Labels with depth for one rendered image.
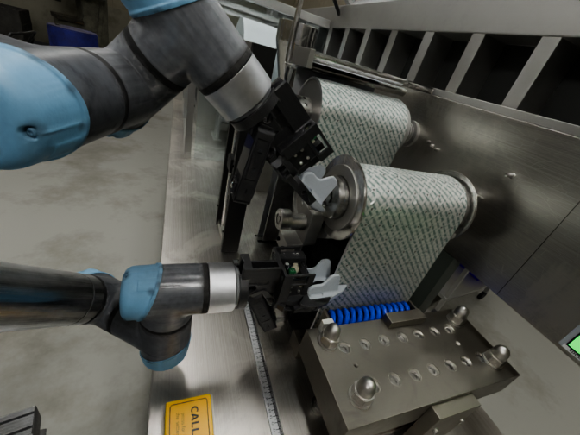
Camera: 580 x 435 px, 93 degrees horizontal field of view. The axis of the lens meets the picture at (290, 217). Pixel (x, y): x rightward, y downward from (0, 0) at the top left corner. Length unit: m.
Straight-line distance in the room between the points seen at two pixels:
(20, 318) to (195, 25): 0.36
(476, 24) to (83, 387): 1.86
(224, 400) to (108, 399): 1.08
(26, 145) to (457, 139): 0.73
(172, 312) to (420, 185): 0.44
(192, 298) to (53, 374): 1.37
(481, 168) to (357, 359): 0.46
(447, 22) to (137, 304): 0.88
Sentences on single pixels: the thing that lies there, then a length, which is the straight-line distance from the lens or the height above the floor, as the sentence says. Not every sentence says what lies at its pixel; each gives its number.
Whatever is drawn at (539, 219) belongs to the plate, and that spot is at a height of 1.30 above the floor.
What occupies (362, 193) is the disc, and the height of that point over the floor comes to 1.29.
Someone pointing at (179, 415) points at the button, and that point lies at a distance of 0.56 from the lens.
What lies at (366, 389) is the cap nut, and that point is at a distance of 0.47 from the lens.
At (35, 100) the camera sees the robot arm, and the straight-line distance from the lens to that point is 0.24.
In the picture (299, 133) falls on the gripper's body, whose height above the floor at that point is 1.35.
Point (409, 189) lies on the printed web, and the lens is 0.51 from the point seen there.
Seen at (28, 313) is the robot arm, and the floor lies 1.12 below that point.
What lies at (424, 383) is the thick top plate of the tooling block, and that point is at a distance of 0.59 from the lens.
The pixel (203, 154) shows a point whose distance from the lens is 1.44.
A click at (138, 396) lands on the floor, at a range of 1.61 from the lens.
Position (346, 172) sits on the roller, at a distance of 0.47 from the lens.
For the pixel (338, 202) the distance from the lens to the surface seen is 0.45.
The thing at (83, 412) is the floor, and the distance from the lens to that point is 1.63.
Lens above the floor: 1.44
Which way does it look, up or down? 30 degrees down
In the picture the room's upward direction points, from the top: 16 degrees clockwise
